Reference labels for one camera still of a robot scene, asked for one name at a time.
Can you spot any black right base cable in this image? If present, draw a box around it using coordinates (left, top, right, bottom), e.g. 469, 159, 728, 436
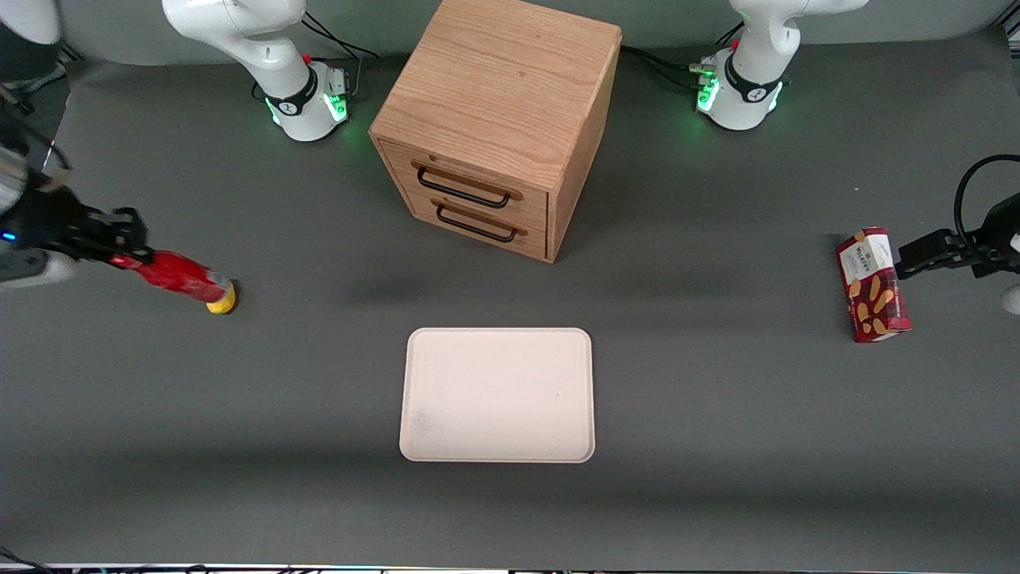
301, 10, 380, 61

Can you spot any wooden drawer front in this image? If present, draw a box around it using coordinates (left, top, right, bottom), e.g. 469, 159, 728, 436
378, 140, 551, 234
398, 187, 551, 262

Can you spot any black drawer handle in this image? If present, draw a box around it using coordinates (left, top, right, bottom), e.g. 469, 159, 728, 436
411, 159, 524, 210
431, 199, 528, 244

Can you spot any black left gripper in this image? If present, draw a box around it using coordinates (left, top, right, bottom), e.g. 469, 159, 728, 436
896, 191, 1020, 281

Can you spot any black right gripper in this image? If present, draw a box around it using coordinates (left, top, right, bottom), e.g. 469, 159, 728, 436
0, 180, 157, 269

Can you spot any cream rectangular plastic tray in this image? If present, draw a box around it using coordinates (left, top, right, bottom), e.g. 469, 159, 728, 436
398, 327, 596, 464

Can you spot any red tartan shortbread cookie box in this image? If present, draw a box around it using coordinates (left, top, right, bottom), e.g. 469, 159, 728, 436
835, 226, 912, 344

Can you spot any red coke bottle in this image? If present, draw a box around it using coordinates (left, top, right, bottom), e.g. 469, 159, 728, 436
120, 250, 233, 305

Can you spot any black left base cable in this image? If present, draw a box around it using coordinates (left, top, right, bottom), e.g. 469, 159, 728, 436
621, 22, 747, 93

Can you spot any wooden two-drawer cabinet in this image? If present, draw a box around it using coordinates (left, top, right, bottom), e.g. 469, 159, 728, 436
368, 0, 623, 264

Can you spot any black base cable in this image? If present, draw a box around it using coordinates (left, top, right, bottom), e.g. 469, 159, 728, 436
301, 10, 380, 61
621, 22, 747, 93

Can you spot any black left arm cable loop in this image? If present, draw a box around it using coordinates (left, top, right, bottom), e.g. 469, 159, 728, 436
953, 154, 1020, 248

